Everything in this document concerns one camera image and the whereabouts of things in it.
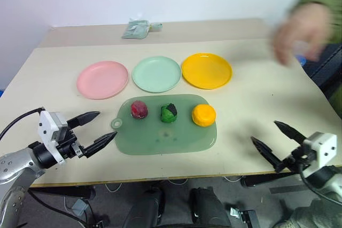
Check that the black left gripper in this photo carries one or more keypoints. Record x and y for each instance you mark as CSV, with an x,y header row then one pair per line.
x,y
70,148

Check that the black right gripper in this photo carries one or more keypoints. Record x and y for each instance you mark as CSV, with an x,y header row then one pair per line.
x,y
295,161

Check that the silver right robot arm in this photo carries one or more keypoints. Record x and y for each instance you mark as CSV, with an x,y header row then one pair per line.
x,y
327,178

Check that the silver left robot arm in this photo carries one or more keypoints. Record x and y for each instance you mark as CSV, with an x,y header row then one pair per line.
x,y
16,164

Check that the pink plate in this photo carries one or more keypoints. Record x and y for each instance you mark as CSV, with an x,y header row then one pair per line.
x,y
102,79

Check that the mint green plate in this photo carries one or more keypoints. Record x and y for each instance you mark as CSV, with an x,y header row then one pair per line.
x,y
156,73

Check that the yellow plate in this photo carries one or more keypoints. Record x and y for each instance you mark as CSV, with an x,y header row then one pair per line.
x,y
206,71

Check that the person's bare hand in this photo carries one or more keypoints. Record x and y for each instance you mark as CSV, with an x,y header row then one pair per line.
x,y
302,30

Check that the red clay ball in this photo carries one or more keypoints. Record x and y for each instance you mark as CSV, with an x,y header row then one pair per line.
x,y
139,109

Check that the translucent green cutting mat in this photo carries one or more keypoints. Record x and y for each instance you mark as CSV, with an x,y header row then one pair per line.
x,y
165,134

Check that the green and black clay ball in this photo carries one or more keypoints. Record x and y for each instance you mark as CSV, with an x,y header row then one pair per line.
x,y
169,113

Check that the grey power adapter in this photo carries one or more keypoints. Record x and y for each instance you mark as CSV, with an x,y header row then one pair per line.
x,y
78,206

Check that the grey knit fabric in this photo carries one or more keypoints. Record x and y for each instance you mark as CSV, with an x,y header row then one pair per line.
x,y
312,216

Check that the small blue round object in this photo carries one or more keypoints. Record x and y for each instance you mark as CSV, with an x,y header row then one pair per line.
x,y
301,58

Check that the dark rounded shape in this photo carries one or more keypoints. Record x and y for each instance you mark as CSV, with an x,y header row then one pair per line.
x,y
208,206
145,206

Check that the clear plastic bag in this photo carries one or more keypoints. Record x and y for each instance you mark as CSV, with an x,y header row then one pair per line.
x,y
135,29

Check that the black table frame bar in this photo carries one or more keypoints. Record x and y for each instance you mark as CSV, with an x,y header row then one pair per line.
x,y
61,192
270,180

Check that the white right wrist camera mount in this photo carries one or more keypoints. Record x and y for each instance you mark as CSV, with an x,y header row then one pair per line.
x,y
322,148

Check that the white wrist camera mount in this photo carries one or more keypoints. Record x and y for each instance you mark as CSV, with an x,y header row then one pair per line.
x,y
322,148
46,129

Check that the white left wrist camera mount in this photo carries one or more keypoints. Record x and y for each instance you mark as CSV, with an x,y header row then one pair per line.
x,y
46,129

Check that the black and silver bracket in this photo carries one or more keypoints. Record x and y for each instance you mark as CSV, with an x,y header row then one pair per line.
x,y
244,216

